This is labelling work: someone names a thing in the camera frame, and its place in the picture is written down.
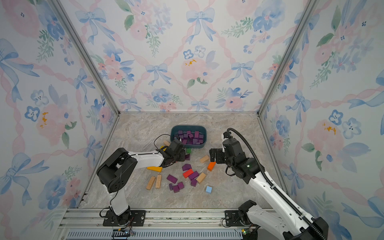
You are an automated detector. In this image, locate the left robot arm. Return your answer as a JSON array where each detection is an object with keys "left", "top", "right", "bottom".
[{"left": 97, "top": 139, "right": 186, "bottom": 227}]

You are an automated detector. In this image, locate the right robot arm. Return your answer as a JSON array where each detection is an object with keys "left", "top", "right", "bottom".
[{"left": 215, "top": 135, "right": 329, "bottom": 240}]

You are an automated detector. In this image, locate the teal plastic storage bin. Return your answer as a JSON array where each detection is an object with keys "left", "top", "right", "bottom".
[{"left": 170, "top": 125, "right": 208, "bottom": 149}]

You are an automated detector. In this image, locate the natural wood brick right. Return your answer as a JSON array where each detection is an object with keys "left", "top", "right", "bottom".
[{"left": 200, "top": 155, "right": 210, "bottom": 163}]

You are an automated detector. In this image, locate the orange brick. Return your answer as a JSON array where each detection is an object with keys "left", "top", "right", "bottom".
[{"left": 207, "top": 162, "right": 216, "bottom": 172}]

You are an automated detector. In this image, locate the red rectangular brick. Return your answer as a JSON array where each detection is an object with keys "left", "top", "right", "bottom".
[{"left": 183, "top": 169, "right": 194, "bottom": 178}]

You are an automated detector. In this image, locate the yellow-orange brick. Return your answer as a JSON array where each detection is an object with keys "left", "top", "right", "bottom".
[{"left": 147, "top": 167, "right": 163, "bottom": 173}]

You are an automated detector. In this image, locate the natural wood brick lower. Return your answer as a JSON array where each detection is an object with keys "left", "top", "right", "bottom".
[{"left": 196, "top": 173, "right": 207, "bottom": 184}]

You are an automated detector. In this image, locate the purple brick beside red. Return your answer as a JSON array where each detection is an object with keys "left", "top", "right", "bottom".
[{"left": 189, "top": 171, "right": 200, "bottom": 181}]

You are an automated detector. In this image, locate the purple cube front cluster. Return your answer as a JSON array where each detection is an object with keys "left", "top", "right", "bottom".
[{"left": 178, "top": 182, "right": 185, "bottom": 190}]

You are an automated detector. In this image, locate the natural wood long brick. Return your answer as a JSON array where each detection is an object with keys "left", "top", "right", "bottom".
[
  {"left": 155, "top": 175, "right": 162, "bottom": 189},
  {"left": 146, "top": 176, "right": 156, "bottom": 190}
]

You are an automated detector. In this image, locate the purple cube front left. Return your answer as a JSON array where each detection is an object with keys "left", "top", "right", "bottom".
[{"left": 173, "top": 186, "right": 180, "bottom": 193}]

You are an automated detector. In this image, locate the light blue cube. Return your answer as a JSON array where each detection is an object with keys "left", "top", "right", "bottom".
[{"left": 206, "top": 186, "right": 212, "bottom": 194}]

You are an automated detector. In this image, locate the natural wood long brick left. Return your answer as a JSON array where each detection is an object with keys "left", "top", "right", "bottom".
[{"left": 146, "top": 176, "right": 156, "bottom": 190}]

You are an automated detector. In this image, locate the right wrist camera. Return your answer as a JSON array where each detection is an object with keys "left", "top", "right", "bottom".
[{"left": 222, "top": 132, "right": 233, "bottom": 147}]

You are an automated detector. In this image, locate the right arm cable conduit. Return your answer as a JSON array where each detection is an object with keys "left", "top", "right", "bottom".
[{"left": 226, "top": 127, "right": 328, "bottom": 240}]

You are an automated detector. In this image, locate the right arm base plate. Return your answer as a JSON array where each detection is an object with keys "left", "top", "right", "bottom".
[{"left": 223, "top": 210, "right": 248, "bottom": 227}]

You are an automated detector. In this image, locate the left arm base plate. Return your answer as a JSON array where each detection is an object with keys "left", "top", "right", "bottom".
[{"left": 103, "top": 210, "right": 147, "bottom": 227}]

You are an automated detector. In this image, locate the aluminium front rail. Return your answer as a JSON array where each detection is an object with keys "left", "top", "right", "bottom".
[{"left": 52, "top": 207, "right": 313, "bottom": 240}]

